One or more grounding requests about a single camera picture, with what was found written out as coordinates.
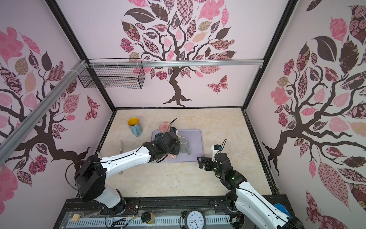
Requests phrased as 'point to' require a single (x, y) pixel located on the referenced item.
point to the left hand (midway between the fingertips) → (177, 148)
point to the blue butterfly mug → (133, 123)
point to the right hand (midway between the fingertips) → (203, 157)
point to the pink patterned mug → (171, 155)
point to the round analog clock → (195, 219)
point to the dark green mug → (159, 136)
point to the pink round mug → (164, 127)
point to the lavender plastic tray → (195, 142)
